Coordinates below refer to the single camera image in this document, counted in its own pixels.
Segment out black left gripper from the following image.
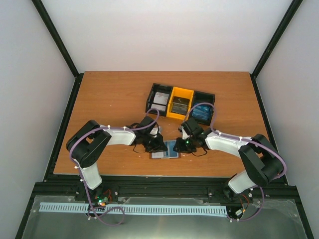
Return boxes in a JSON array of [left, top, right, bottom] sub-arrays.
[[142, 133, 168, 154]]

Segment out white patterned credit card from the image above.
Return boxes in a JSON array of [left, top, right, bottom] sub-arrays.
[[151, 152, 164, 159]]

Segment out blue credit cards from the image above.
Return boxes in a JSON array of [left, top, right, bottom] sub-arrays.
[[164, 140, 179, 159]]

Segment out brown leather card holder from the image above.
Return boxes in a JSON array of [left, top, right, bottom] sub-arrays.
[[150, 140, 180, 159]]

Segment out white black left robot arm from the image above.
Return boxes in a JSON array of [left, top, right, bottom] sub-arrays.
[[66, 116, 167, 201]]

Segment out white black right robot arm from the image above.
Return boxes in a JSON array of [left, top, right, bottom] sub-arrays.
[[174, 118, 287, 194]]

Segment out blue credit card stack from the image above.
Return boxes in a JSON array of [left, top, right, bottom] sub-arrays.
[[191, 103, 213, 121]]

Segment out dark credit card stack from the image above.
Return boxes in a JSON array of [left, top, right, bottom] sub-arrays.
[[171, 96, 189, 115]]

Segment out silver credit card stack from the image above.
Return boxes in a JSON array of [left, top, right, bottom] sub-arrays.
[[151, 92, 169, 112]]

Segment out black bin right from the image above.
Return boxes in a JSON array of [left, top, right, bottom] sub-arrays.
[[189, 91, 215, 125]]

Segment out black bin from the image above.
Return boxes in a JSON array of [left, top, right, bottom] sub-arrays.
[[145, 83, 173, 117], [189, 91, 215, 125]]

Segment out black bin left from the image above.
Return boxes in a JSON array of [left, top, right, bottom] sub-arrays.
[[145, 83, 173, 117]]

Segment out metal sheet front plate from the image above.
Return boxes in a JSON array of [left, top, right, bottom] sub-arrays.
[[22, 196, 307, 239]]

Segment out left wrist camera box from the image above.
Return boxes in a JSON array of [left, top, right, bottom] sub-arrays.
[[150, 124, 162, 137]]

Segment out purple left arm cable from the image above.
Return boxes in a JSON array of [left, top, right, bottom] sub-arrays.
[[68, 108, 160, 185]]

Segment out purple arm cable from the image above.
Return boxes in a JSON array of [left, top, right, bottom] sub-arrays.
[[184, 102, 287, 222], [68, 108, 160, 185]]

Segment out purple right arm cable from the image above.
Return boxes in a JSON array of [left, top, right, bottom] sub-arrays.
[[184, 102, 287, 222]]

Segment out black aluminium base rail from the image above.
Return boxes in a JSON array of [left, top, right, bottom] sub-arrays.
[[31, 175, 301, 205]]

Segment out light blue cable duct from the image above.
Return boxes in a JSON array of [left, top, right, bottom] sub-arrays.
[[38, 202, 227, 217]]

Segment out black frame post left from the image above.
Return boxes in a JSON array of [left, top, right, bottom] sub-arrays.
[[31, 0, 80, 78]]

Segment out black frame post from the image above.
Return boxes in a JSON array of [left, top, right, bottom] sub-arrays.
[[31, 0, 80, 78], [251, 0, 304, 78]]

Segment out black frame post right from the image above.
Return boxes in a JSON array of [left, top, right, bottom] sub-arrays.
[[251, 0, 304, 78]]

